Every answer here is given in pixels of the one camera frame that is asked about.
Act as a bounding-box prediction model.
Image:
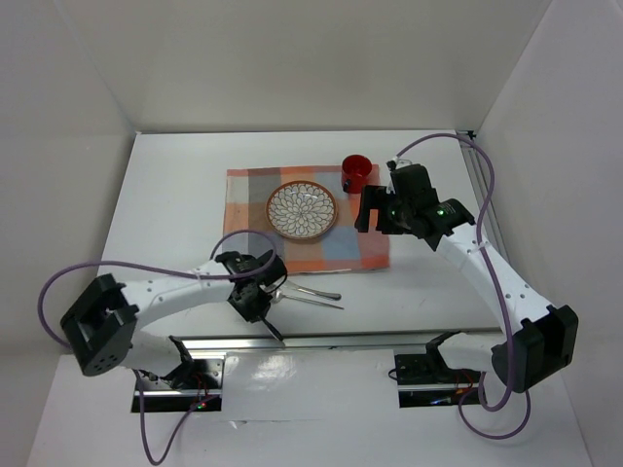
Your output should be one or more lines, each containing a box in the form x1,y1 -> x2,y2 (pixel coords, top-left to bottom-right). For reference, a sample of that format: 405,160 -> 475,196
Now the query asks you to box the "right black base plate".
394,354 -> 480,385

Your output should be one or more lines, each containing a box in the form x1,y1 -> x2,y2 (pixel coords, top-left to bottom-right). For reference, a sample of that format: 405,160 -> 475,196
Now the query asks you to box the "silver table knife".
285,281 -> 342,301

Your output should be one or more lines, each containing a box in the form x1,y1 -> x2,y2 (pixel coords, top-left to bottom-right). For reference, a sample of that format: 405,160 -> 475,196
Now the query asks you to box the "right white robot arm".
355,164 -> 579,393

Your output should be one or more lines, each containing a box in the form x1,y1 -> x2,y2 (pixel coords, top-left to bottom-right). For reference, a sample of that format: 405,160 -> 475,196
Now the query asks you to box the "red mug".
341,155 -> 373,195

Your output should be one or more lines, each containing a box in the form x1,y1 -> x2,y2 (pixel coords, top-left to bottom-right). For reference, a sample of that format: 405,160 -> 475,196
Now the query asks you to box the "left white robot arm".
60,251 -> 287,388

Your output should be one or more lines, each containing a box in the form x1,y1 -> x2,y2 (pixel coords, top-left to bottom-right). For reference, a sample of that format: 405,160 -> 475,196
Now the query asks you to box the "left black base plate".
138,359 -> 222,392

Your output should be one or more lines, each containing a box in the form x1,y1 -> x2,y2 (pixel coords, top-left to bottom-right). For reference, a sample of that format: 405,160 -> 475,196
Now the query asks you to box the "purple cable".
387,133 -> 531,441
37,230 -> 278,466

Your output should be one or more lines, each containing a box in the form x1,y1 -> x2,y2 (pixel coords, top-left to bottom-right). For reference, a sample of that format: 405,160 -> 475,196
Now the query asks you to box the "silver spoon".
272,291 -> 344,309

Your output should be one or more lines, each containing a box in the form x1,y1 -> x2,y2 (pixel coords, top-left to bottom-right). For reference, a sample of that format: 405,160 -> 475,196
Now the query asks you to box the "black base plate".
138,359 -> 222,392
394,354 -> 480,385

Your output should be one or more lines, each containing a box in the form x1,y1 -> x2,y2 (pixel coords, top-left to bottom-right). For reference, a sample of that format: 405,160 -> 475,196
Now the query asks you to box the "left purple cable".
37,230 -> 278,466

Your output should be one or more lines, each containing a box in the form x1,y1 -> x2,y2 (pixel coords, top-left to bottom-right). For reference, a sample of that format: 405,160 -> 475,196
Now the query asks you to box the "aluminium frame rail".
457,128 -> 507,254
76,328 -> 502,354

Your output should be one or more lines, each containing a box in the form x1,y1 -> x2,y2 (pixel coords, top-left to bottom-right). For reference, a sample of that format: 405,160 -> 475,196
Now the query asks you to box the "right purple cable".
387,133 -> 531,441

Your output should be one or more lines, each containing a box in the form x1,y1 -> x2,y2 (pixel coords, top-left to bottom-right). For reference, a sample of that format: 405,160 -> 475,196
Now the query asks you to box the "aluminium frame rail right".
457,128 -> 507,254

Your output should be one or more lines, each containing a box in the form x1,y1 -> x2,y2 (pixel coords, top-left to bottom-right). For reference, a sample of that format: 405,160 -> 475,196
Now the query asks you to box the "aluminium frame rail front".
76,328 -> 502,354

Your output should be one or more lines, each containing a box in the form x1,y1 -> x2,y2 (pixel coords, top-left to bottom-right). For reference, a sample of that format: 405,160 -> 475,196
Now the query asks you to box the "silver fork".
261,290 -> 283,342

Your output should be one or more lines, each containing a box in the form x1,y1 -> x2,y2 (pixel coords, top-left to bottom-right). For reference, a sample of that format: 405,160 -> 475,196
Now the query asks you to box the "floral patterned ceramic plate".
266,180 -> 338,240

